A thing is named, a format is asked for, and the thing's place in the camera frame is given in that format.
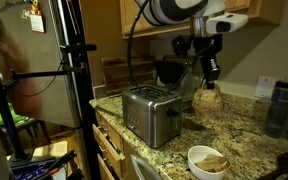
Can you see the wooden kitchen drawers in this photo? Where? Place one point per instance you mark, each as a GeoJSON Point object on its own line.
{"type": "Point", "coordinates": [112, 159]}

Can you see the wooden cutting board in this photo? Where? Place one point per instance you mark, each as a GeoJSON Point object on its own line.
{"type": "Point", "coordinates": [116, 73]}

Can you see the black coffee maker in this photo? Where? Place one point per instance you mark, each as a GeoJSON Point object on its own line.
{"type": "Point", "coordinates": [171, 70]}

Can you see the upper wooden cabinet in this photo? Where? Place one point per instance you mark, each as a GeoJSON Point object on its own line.
{"type": "Point", "coordinates": [258, 11]}

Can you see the bread slice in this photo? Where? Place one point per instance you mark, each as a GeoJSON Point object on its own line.
{"type": "Point", "coordinates": [207, 101]}
{"type": "Point", "coordinates": [212, 163]}

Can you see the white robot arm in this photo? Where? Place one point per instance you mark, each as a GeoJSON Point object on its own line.
{"type": "Point", "coordinates": [208, 23]}

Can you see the dark grey water bottle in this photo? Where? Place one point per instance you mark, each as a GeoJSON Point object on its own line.
{"type": "Point", "coordinates": [277, 116]}

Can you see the black camera tripod stand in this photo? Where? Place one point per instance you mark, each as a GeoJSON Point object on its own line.
{"type": "Point", "coordinates": [45, 72]}

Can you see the white wall outlet plate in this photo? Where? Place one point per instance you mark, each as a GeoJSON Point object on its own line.
{"type": "Point", "coordinates": [264, 87]}

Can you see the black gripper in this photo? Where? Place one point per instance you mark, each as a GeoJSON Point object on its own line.
{"type": "Point", "coordinates": [209, 47]}

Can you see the stainless steel toaster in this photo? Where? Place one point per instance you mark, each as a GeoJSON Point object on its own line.
{"type": "Point", "coordinates": [152, 113]}

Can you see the white ceramic bowl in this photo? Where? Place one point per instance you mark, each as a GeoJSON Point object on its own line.
{"type": "Point", "coordinates": [197, 154]}

